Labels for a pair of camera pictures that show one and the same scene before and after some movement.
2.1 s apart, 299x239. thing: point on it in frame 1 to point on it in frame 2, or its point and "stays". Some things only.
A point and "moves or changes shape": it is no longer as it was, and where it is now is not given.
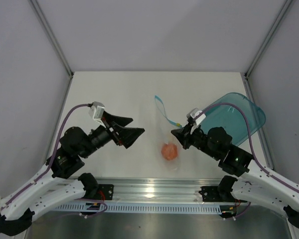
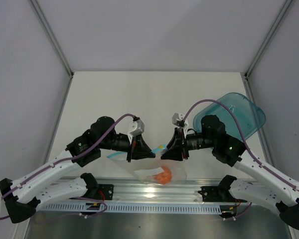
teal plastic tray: x=234 y=113 stays
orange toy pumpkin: x=169 y=151 moves or changes shape
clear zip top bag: x=168 y=145 to x=153 y=170
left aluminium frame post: x=52 y=37 stays
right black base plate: x=212 y=194 stays
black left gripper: x=127 y=135 to x=139 y=149
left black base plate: x=107 y=190 stays
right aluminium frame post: x=287 y=3 stays
